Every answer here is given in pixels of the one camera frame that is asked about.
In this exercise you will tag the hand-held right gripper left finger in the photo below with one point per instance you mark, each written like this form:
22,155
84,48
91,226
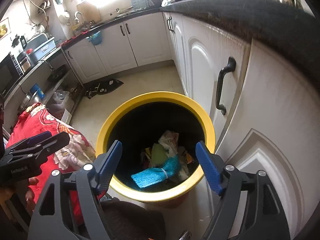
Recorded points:
110,166

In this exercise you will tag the black wok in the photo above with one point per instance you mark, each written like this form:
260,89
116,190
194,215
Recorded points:
56,74

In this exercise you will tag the white kitchen cabinets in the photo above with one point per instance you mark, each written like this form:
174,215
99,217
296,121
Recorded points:
275,120

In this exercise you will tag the red floral blanket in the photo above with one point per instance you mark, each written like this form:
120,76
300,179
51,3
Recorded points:
72,152

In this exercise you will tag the clear plastic bag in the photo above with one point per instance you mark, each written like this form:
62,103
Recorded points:
58,100

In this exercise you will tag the person's dark clothing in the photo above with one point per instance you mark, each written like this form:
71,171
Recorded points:
132,220

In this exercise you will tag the yellow rimmed trash bin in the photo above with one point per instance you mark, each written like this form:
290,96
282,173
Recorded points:
140,125

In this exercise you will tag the blue canister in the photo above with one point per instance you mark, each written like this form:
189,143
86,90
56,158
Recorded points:
37,91

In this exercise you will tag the blue hanging basket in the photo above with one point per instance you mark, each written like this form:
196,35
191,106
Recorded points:
95,38

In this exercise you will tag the black microwave oven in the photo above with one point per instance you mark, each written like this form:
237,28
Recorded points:
8,76

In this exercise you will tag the blue dish box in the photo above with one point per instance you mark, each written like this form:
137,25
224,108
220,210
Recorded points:
41,51

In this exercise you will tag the white plastic bag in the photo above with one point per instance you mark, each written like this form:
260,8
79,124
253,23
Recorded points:
167,1
170,141

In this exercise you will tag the metal kitchen shelf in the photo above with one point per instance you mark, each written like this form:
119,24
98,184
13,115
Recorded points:
42,67

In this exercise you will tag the white hanging pot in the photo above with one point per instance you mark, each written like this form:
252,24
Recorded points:
64,17

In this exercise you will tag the person's left hand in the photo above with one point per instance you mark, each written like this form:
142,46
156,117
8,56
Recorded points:
30,200

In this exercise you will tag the black stone countertop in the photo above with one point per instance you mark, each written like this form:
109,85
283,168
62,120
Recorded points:
250,17

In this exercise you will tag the dark floor mat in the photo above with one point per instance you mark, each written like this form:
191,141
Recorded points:
105,88

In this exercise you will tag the blue towel bundle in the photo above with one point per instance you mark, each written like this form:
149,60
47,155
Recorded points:
155,175

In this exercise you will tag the black blender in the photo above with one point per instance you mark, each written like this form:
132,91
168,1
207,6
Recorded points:
21,55

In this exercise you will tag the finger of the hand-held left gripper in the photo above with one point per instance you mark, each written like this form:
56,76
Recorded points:
35,140
55,142

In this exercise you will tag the steel faucet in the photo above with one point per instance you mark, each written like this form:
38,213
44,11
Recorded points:
78,17

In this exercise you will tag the fruit wall poster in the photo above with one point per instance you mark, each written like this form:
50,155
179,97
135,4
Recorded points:
3,28

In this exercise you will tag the steel pot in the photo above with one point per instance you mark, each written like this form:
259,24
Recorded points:
26,102

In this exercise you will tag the wooden cutting board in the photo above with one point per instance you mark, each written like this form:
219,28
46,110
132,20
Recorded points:
88,12

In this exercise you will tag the orange snack wrapper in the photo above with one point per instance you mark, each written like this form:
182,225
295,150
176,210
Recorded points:
188,158

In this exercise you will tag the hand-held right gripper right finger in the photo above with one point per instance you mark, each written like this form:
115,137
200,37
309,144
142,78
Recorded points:
208,167

